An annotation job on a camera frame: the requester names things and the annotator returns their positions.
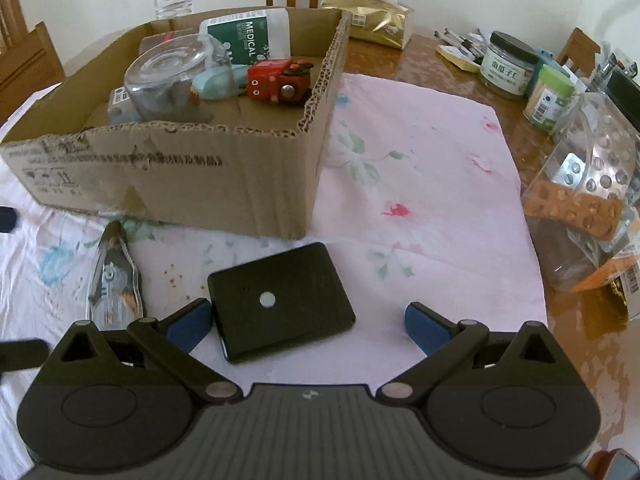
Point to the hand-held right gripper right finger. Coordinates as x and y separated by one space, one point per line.
425 327

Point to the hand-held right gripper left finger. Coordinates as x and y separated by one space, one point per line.
187 325

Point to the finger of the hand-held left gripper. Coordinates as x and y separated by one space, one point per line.
7 220
22 355

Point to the black power bank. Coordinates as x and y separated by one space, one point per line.
280 300

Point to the brown cardboard box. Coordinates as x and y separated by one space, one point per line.
200 180

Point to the white labelled packet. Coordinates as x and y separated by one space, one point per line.
121 105

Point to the light blue round case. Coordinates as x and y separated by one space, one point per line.
220 82

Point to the red toy car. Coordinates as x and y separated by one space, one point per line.
272 80

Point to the clear correction tape dispenser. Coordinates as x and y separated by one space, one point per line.
115 285

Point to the floral tablecloth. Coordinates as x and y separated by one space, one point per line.
425 185

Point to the large clear plastic jar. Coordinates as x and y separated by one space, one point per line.
575 260

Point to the orange pill blister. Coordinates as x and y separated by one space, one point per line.
570 207

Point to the silver pill blister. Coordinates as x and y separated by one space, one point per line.
575 170

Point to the jar with green lid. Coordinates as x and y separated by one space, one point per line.
547 97

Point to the yellow notepad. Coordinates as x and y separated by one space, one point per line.
457 57

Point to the glass jar dark lid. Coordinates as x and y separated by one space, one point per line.
507 67

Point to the bundle of pens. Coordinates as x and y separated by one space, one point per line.
465 40

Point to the white bottle green label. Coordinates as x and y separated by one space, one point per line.
250 35

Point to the gold tissue pack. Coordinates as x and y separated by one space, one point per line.
375 22

